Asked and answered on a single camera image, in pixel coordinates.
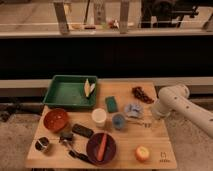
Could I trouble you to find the silver fork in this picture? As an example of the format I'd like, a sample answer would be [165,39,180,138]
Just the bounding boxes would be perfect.
[127,120,151,128]

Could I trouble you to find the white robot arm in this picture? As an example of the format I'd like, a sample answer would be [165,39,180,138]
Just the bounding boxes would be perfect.
[150,84,213,138]

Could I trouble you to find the blue small cup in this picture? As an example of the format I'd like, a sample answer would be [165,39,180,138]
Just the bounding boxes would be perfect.
[112,114,126,130]

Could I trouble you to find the white paper cup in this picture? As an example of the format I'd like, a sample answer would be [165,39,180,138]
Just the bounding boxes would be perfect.
[91,108,107,128]

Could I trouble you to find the small metal cup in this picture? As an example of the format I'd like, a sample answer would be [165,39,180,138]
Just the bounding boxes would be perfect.
[35,137,50,153]

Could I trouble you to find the light blue crumpled cloth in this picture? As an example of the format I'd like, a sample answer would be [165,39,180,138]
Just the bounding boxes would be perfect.
[124,103,143,118]

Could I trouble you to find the dark brown grape bunch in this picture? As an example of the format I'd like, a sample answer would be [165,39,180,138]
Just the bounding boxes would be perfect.
[132,87,154,104]

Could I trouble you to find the red yellow apple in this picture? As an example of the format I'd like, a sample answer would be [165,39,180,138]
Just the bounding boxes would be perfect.
[135,146,150,162]

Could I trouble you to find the green sponge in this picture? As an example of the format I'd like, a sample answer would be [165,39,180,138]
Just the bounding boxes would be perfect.
[105,96,118,113]

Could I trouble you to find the orange carrot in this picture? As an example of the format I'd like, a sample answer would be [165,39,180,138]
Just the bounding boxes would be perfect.
[97,133,107,161]

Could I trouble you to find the yellow white banana peel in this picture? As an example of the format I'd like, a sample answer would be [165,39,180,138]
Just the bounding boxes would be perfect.
[84,80,96,98]

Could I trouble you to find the black rectangular remote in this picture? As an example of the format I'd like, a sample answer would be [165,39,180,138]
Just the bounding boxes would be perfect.
[72,124,94,138]

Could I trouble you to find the green plastic tray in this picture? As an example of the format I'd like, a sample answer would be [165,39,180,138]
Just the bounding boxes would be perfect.
[43,75,98,109]

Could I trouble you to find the dark metal clip tool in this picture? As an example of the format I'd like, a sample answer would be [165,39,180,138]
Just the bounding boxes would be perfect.
[59,132,74,146]

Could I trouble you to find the red wooden bowl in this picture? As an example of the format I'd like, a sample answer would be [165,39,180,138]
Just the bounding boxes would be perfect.
[43,108,69,133]

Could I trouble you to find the black handled utensil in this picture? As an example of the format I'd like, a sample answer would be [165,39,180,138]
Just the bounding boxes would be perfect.
[69,150,92,164]

